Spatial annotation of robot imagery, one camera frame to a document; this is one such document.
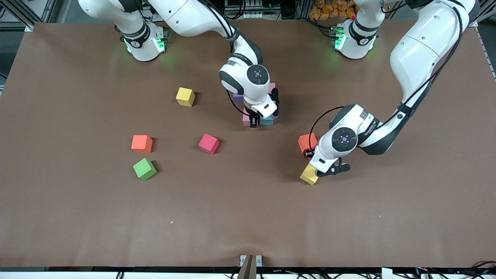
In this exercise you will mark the metal bracket with post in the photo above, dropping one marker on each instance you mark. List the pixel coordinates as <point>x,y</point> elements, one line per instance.
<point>250,267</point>

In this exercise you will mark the blue foam cube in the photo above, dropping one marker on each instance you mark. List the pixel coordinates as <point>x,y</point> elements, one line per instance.
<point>266,121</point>

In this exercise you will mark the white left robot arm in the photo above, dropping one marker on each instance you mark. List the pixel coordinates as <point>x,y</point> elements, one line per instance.
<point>422,58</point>

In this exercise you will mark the yellow foam cube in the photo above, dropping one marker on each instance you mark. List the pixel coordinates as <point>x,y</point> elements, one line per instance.
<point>308,177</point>
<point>185,97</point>

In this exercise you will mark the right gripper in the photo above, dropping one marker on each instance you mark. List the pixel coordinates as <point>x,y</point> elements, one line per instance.
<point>254,119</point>

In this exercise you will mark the aluminium frame strut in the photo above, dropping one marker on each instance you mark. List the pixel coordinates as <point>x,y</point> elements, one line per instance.
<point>29,27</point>

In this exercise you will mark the purple foam cube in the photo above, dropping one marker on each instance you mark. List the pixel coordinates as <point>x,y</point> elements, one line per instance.
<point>237,98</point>

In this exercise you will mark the red foam cube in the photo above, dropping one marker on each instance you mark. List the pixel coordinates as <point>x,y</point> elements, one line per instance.
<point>208,143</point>

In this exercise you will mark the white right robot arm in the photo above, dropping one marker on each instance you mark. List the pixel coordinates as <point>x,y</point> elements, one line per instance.
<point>193,15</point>

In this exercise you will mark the green foam cube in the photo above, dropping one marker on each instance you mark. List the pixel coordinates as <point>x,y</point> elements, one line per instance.
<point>144,169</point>

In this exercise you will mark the orange foam cube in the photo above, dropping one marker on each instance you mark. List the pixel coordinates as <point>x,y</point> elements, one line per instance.
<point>306,140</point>
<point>141,143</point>

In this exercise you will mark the small white adapter box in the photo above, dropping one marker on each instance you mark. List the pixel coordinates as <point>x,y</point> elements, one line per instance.
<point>386,273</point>

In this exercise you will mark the bag of orange snacks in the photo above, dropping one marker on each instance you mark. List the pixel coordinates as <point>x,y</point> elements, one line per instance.
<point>329,9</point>

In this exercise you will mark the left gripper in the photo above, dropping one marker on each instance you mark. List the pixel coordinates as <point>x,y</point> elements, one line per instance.
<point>309,153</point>

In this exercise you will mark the pink foam cube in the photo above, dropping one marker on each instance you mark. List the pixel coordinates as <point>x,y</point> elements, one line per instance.
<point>246,120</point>
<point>272,87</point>

